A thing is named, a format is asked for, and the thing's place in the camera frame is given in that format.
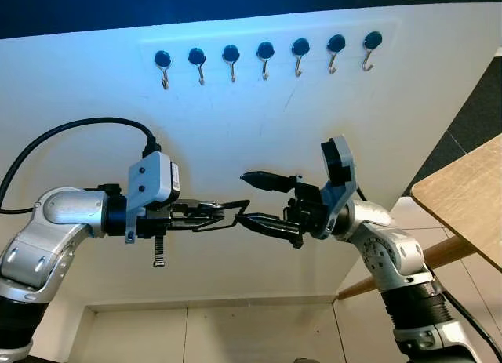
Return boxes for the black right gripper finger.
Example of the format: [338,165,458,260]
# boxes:
[235,212,304,249]
[240,171,300,194]

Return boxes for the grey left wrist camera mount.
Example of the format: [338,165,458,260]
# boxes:
[127,150,183,245]

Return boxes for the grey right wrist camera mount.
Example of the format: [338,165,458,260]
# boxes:
[318,136,358,240]

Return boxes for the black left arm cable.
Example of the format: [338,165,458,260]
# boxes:
[0,117,162,215]

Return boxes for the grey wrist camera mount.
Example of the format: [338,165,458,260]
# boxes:
[318,136,358,240]
[127,150,183,245]

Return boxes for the dark round magnetic hook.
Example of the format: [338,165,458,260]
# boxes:
[362,31,384,72]
[187,47,207,86]
[154,50,173,90]
[222,44,241,83]
[256,41,275,81]
[291,38,311,78]
[326,34,347,74]

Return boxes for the black rectangular key loop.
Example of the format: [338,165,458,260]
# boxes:
[188,198,252,232]

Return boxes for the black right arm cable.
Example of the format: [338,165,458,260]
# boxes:
[355,184,502,361]

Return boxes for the light wooden table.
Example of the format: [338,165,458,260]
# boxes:
[337,134,502,301]

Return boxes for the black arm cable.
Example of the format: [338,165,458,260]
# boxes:
[355,184,502,361]
[0,117,162,215]

